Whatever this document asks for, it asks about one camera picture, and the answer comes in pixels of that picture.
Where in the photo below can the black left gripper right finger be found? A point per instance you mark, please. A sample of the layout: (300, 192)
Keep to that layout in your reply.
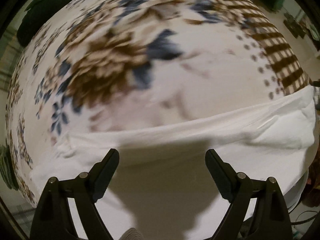
(270, 218)

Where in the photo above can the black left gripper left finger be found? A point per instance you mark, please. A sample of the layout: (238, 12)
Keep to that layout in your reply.
(53, 220)

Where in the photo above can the white pants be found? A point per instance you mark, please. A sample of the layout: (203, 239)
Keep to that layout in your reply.
(162, 187)

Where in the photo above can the folded grey-green clothes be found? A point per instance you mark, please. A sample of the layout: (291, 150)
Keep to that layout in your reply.
(7, 171)

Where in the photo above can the brown checkered bed sheet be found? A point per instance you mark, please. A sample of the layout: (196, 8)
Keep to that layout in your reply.
(277, 64)

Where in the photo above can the floral bed blanket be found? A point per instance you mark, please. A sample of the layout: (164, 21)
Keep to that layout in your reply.
(116, 65)

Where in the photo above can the dark shoes on floor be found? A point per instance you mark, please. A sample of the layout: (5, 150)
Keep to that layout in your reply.
(296, 26)

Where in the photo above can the dark green duvet bundle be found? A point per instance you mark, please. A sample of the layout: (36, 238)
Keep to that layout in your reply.
(38, 13)

